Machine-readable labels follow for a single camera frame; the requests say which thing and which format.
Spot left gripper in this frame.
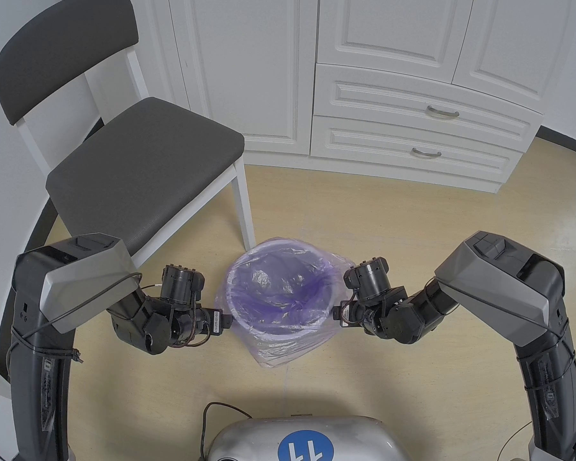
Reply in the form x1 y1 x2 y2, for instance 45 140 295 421
185 309 225 343

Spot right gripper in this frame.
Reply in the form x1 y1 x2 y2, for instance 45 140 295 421
340 302 380 334

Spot purple plastic bag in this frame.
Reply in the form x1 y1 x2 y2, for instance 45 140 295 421
214 239 361 369

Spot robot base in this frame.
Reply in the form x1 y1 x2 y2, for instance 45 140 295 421
206 416 410 461

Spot white trash bin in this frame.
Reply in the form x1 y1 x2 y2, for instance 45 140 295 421
225 242 342 355

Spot white wardrobe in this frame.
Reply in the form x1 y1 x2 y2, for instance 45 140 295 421
58 0 574 195

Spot white chair grey cushions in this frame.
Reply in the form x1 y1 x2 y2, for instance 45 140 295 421
0 0 257 270

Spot black cable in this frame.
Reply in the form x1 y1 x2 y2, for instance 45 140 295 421
199 401 253 458

